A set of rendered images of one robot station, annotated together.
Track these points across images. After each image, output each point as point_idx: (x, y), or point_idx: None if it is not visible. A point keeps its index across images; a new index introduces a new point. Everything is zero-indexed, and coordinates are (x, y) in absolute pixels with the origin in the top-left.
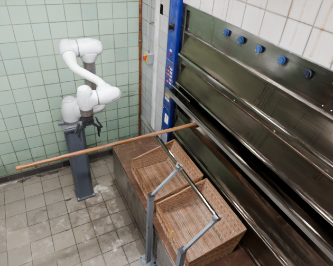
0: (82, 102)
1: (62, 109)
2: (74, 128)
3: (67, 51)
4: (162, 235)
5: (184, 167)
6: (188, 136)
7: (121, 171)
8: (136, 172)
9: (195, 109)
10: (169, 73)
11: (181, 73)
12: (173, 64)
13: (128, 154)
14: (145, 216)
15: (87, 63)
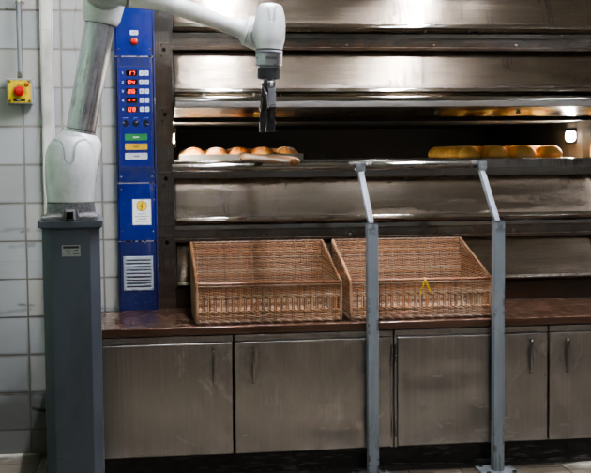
0: (283, 28)
1: (76, 162)
2: (99, 219)
3: None
4: (404, 320)
5: (263, 269)
6: (236, 202)
7: (157, 360)
8: (232, 296)
9: None
10: (139, 84)
11: (174, 70)
12: (152, 58)
13: (131, 324)
14: (328, 352)
15: (114, 25)
